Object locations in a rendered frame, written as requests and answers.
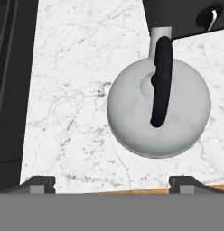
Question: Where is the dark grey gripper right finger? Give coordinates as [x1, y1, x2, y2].
[168, 175, 223, 195]

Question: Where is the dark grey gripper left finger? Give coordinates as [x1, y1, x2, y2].
[3, 175, 57, 195]

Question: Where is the black stove knob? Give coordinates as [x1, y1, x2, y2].
[195, 4, 224, 32]

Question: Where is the white kettle with black handle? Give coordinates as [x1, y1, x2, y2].
[107, 26, 212, 160]

